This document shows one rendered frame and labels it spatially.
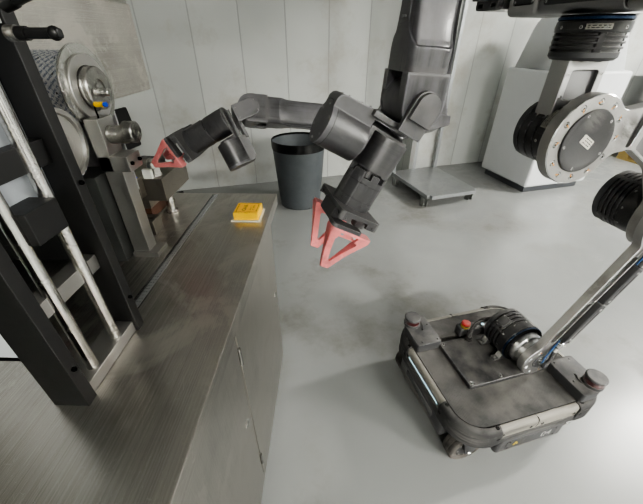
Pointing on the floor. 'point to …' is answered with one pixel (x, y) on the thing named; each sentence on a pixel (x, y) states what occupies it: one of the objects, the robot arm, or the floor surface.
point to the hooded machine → (503, 168)
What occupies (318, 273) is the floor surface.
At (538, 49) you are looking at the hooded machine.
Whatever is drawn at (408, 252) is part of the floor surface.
